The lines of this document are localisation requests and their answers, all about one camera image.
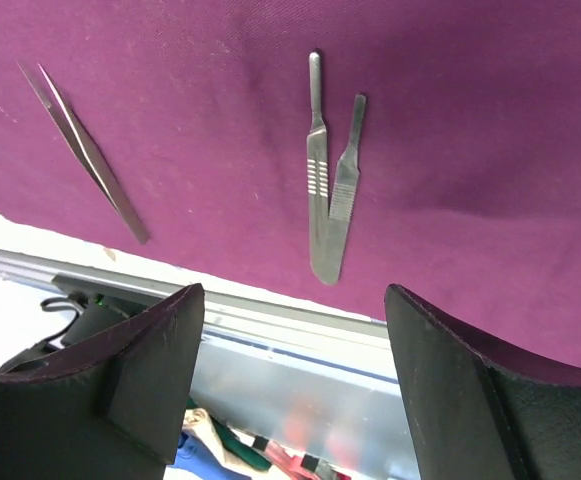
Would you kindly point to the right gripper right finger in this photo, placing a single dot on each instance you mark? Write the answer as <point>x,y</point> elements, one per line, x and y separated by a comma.
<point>479,407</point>

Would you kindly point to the steel surgical forceps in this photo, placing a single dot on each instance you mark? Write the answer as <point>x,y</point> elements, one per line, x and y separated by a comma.
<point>85,149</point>

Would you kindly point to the colourful items under table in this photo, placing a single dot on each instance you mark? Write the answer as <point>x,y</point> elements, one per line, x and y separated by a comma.
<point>330,432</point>

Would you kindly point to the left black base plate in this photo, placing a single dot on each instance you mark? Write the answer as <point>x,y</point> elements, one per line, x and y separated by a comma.
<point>95,308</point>

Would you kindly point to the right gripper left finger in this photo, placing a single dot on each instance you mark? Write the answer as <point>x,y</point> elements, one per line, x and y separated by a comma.
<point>108,407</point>

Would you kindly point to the purple surgical cloth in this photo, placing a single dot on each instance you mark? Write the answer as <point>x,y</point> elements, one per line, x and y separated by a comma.
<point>470,152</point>

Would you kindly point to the steel scalpel handle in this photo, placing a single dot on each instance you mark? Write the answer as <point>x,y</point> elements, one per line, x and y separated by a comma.
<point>343,197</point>
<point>317,168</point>

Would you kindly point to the aluminium front rail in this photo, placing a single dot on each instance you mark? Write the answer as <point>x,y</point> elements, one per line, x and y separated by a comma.
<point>339,340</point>

